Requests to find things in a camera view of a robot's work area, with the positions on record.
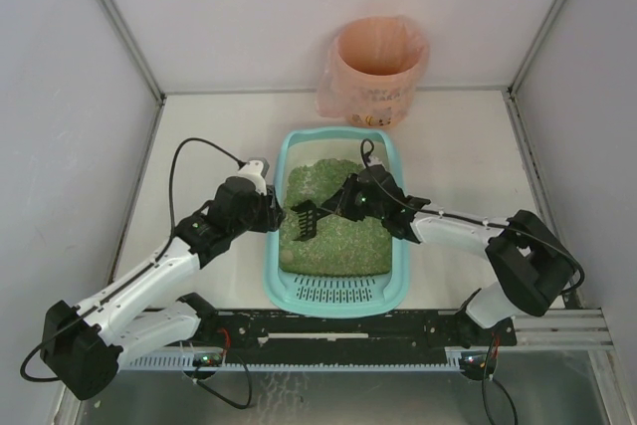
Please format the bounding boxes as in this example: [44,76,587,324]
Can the light blue cable duct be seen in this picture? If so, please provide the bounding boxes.
[123,346,487,372]

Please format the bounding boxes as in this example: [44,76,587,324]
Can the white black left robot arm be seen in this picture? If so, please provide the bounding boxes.
[40,175,284,400]

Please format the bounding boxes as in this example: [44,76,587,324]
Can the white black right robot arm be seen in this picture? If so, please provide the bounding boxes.
[329,166,584,347]

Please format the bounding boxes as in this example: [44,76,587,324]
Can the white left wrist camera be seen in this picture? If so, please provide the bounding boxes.
[237,158,269,196]

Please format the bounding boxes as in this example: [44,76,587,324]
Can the black left camera cable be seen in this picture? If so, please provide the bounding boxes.
[19,137,248,384]

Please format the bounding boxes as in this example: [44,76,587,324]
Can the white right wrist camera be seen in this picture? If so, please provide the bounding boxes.
[364,156,384,168]

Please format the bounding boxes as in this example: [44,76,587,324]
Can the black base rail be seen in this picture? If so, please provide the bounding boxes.
[192,310,517,357]

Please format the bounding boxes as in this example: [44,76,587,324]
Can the orange lined waste bin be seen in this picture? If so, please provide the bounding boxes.
[316,16,430,129]

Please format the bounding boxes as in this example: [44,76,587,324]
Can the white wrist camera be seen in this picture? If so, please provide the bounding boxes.
[364,156,384,168]
[237,158,269,196]

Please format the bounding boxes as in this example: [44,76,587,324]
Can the black litter scoop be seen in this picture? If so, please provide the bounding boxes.
[292,199,338,242]

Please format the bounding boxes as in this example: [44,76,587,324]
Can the pale green litter clump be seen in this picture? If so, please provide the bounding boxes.
[281,250,294,262]

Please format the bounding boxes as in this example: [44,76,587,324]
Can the teal litter box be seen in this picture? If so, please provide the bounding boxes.
[264,126,409,319]

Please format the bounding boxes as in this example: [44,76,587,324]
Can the black right camera cable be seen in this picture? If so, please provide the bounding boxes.
[359,138,584,424]

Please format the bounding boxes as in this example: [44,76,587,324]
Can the black camera cable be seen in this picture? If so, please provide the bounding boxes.
[359,138,584,424]
[19,137,248,384]

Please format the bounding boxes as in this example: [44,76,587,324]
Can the green cat litter pellets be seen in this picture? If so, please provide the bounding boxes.
[279,158,392,277]

